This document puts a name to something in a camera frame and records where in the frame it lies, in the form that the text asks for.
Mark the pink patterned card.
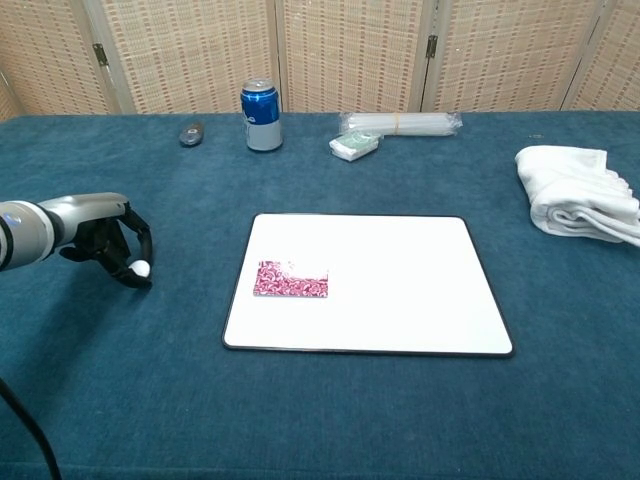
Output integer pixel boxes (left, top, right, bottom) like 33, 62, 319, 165
253, 259, 332, 300

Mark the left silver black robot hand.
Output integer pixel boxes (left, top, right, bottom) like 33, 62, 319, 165
37, 192, 154, 291

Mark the bamboo folding screen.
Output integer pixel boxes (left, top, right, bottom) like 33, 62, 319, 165
0, 0, 640, 122

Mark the clear pack of straws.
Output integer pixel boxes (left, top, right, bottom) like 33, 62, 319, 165
339, 110, 464, 139

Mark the blue tablecloth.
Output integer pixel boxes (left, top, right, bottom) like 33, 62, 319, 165
0, 109, 640, 480

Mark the white rectangular board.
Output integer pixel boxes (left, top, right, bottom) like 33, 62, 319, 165
221, 213, 516, 359

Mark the small dark oval device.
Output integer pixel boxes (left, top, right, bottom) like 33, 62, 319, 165
179, 122, 207, 148

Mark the white folded towel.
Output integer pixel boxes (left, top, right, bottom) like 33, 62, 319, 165
514, 144, 640, 249

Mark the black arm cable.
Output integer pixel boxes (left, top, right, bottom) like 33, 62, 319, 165
0, 375, 64, 480

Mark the green white tissue pack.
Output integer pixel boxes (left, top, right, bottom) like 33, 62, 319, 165
328, 130, 383, 163

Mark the blue soda can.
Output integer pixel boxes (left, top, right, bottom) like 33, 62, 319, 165
240, 78, 285, 152

